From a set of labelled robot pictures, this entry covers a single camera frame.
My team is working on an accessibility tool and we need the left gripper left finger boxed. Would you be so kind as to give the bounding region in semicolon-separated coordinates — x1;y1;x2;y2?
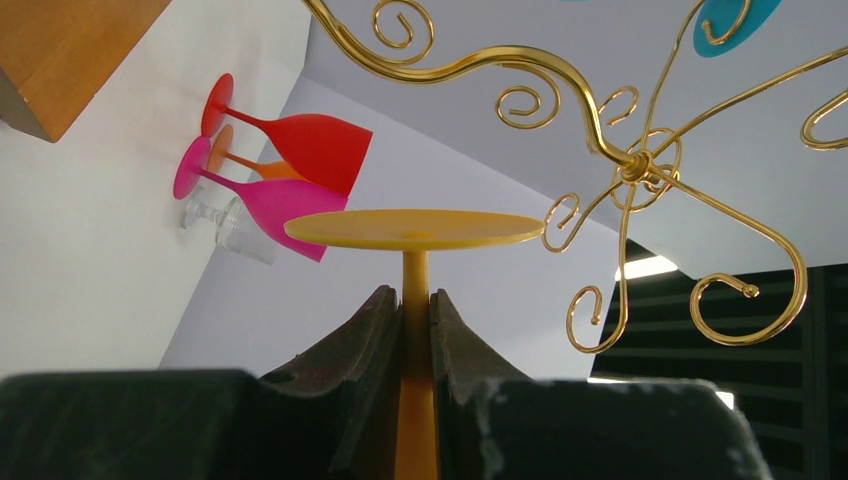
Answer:
1;286;399;479

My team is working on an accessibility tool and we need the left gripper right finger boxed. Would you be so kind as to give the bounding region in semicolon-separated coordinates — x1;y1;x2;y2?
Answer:
429;290;772;479

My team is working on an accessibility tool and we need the yellow wine glass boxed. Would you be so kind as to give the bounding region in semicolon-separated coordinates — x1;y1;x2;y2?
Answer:
285;209;543;479

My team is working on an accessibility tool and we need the clear patterned wine glass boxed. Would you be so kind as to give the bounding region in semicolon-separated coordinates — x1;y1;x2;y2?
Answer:
180;186;277;265

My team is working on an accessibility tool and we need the magenta wine glass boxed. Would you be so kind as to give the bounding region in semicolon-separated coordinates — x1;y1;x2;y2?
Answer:
172;136;348;262

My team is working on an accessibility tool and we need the orange wine glass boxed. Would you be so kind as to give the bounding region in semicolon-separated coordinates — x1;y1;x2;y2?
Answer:
206;125;304;180

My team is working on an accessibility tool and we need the red wine glass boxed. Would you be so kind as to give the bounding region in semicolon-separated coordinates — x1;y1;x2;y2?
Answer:
200;73;373;197

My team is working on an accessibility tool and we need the blue wine glass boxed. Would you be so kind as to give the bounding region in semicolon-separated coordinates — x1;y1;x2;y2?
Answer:
556;0;784;60

